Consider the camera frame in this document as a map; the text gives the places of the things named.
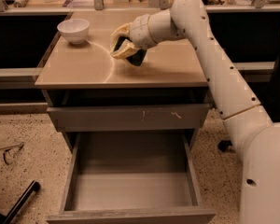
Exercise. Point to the black chair leg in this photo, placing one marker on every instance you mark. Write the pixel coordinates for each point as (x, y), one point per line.
(33, 187)

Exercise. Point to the open grey middle drawer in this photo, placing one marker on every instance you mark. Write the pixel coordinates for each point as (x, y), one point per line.
(132, 178)

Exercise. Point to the green yellow sponge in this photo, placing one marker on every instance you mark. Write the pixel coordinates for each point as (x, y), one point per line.
(137, 58)

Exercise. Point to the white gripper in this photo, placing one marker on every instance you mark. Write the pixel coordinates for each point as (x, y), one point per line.
(139, 32)

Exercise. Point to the white ceramic bowl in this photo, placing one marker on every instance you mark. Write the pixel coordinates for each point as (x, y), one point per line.
(75, 31)

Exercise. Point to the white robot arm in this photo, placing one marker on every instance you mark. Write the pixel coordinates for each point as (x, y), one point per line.
(260, 193)

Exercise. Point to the closed grey top drawer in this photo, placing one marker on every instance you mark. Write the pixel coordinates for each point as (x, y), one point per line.
(128, 117)

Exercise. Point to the grey drawer cabinet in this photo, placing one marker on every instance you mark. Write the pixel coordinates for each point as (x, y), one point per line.
(86, 75)

